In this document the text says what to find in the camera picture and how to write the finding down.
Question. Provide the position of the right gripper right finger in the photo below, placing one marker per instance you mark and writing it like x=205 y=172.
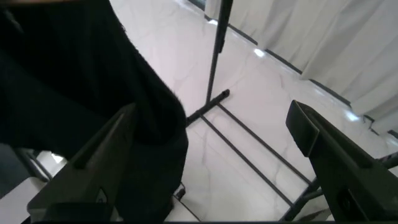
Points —
x=329 y=169

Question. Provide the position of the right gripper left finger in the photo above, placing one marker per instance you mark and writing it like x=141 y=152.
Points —
x=93 y=186

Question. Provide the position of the black garment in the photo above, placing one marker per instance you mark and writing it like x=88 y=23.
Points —
x=62 y=77

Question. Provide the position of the black clothes rack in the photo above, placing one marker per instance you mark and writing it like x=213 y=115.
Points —
x=219 y=37

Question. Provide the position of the white curtain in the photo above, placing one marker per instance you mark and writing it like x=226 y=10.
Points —
x=342 y=37

